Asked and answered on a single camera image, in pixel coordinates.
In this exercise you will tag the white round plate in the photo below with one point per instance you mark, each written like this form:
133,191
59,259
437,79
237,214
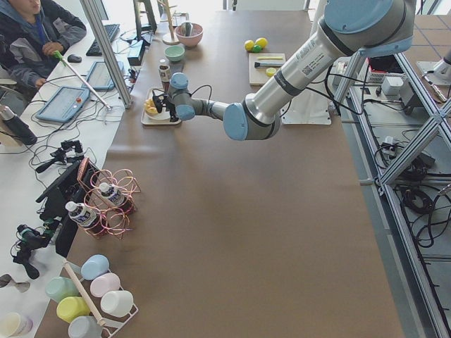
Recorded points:
160,116

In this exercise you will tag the blue teach pendant far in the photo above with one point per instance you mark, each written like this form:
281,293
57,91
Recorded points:
98,77

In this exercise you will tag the wooden cutting board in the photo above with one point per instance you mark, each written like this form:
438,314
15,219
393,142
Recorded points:
257,76

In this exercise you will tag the blue teach pendant near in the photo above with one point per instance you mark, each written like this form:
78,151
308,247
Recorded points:
64,105

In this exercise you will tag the bottle in rack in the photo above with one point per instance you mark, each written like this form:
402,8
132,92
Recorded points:
86,217
115,196

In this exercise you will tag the pink bowl with ice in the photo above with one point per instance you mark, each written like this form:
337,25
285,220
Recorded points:
194,39

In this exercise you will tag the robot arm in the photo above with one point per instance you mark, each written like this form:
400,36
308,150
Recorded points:
370,28

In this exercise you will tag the blue cup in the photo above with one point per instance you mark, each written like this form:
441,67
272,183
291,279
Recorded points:
94,267

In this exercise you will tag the yellow plastic knife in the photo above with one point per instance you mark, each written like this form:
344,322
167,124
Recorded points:
270,58

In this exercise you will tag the dark tea bottle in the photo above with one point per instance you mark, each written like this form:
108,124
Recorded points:
165,76

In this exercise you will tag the aluminium frame post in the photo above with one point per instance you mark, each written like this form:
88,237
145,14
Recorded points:
92,14

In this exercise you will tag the black thermos bottle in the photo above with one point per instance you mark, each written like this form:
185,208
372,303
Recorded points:
20,130

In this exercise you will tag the black computer mouse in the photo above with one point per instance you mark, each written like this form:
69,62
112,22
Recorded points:
74,59

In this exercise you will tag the yellow lemon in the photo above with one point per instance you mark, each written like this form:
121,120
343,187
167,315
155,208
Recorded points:
262,42
248,45

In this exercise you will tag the cream paper cup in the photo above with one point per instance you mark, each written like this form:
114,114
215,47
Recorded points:
15,324

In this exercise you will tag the pink cup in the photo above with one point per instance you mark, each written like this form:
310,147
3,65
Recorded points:
105,283

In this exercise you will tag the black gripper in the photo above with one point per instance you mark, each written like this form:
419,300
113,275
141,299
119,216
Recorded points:
172,105

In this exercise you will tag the grey cup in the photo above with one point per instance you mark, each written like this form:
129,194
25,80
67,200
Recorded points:
84,327

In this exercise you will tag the green lime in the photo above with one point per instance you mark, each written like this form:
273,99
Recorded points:
256,49

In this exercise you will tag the cream serving tray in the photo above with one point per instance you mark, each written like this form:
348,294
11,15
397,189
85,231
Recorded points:
147,121

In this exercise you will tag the half lemon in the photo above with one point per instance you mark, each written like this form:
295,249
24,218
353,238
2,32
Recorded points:
270,72

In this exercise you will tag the seated person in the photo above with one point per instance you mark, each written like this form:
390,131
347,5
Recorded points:
33,31

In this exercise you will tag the yellow lemon lower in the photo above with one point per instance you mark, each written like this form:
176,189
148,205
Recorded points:
248,45

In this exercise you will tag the grey folded cloth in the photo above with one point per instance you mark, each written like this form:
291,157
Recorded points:
176,67

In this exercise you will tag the green cup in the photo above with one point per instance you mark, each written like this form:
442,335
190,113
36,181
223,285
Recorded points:
58,288

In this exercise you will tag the yellow cup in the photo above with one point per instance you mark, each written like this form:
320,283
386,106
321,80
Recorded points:
72,307

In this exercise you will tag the green bowl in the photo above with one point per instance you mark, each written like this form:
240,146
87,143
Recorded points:
174,53

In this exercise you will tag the braided glazed donut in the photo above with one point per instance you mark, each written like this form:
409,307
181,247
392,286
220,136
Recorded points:
150,108

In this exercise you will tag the copper wire bottle rack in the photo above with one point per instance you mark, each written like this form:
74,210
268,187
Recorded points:
116,222

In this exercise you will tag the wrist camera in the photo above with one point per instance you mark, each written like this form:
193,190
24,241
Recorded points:
160,101

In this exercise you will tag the yellow lemon upper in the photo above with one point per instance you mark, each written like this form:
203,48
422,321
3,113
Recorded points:
262,42

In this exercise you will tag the wooden mug tree stand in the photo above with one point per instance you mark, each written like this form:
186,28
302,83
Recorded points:
169,38

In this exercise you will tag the steel funnel scoop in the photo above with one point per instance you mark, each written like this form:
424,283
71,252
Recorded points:
187,29

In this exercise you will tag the white cup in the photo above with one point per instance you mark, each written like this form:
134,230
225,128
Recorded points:
117,303

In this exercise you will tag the steel cylinder grinder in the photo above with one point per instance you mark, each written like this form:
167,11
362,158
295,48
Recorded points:
267,64

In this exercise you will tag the blue teach pendant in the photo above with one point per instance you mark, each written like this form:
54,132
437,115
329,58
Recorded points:
98,77
64,105

